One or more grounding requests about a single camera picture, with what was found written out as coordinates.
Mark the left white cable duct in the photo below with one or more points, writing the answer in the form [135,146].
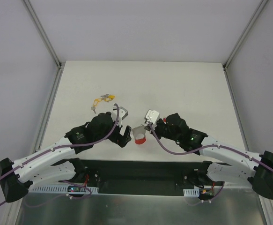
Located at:
[64,189]

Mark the aluminium frame post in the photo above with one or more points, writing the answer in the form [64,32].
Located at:
[253,19]
[41,31]

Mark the right white cable duct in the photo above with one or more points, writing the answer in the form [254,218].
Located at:
[195,192]

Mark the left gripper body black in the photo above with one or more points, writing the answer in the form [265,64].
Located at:
[121,137]

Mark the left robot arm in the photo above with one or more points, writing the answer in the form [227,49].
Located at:
[58,161]

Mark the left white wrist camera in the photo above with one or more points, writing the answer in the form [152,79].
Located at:
[119,111]

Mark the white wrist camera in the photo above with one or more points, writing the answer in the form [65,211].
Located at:
[119,111]
[152,117]

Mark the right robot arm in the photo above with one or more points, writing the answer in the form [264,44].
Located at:
[247,168]

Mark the left aluminium frame post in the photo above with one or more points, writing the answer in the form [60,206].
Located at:
[41,31]

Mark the white cable duct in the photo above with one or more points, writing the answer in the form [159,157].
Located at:
[64,189]
[195,192]

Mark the red-handled metal keyring organizer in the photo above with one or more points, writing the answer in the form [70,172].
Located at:
[139,134]

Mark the yellow key tag with keys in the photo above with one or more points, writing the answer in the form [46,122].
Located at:
[103,98]

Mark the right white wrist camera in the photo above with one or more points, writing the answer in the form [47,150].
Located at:
[152,117]

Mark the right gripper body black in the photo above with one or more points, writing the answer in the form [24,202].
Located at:
[156,129]

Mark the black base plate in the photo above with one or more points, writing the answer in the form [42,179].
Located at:
[141,177]

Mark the right aluminium frame post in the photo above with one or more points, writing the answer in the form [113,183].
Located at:
[253,19]

